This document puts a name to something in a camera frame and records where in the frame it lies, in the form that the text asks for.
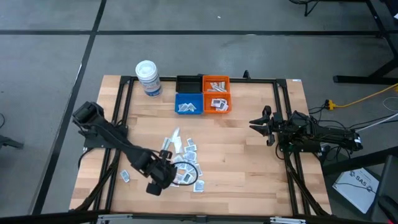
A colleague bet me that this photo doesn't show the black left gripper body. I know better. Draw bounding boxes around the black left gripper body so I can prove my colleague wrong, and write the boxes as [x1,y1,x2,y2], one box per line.
[145,149,178,197]

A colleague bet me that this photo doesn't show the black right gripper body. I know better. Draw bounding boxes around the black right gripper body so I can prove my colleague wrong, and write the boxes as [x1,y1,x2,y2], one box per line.
[263,105,284,147]

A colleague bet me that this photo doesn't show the white packet red print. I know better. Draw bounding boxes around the white packet red print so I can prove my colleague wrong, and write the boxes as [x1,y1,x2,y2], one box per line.
[172,173,184,188]

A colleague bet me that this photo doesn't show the orange plastic basket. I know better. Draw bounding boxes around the orange plastic basket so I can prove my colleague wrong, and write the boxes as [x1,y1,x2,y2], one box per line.
[203,91,233,114]
[202,75,233,94]

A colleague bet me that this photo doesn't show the blue plastic basket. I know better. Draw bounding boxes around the blue plastic basket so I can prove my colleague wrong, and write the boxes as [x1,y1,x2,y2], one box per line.
[174,92,205,115]

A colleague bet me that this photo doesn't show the black plastic basket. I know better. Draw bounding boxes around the black plastic basket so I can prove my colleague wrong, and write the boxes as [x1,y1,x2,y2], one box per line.
[175,75,204,94]

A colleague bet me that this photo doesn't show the white wipes canister blue label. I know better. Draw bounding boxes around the white wipes canister blue label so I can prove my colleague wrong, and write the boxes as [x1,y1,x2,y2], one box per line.
[135,60,164,98]

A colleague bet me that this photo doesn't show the black desk leg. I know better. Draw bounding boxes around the black desk leg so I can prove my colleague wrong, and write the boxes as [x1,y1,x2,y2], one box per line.
[333,30,398,85]

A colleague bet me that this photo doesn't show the white printed paper sheet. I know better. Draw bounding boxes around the white printed paper sheet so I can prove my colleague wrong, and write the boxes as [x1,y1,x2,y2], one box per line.
[331,167,381,215]

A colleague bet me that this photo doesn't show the black rig beam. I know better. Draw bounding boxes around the black rig beam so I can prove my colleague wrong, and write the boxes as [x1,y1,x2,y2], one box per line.
[0,210,398,224]

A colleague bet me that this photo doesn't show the black stand legs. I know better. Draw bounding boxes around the black stand legs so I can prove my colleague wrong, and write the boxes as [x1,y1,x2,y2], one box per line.
[288,0,379,18]

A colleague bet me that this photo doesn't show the black floor stand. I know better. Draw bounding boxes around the black floor stand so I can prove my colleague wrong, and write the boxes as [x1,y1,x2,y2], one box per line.
[0,134,25,151]

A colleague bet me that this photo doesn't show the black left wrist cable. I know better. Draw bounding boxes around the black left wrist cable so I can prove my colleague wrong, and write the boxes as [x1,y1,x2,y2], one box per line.
[173,161,200,187]

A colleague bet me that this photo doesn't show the black floor cables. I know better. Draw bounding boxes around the black floor cables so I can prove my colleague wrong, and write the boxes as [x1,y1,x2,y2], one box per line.
[306,104,398,162]

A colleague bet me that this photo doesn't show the yellow power cable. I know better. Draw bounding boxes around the yellow power cable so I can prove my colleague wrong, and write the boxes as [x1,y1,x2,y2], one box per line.
[324,83,398,111]

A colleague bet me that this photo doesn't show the white floor cable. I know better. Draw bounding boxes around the white floor cable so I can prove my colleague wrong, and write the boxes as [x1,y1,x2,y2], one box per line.
[354,96,398,138]

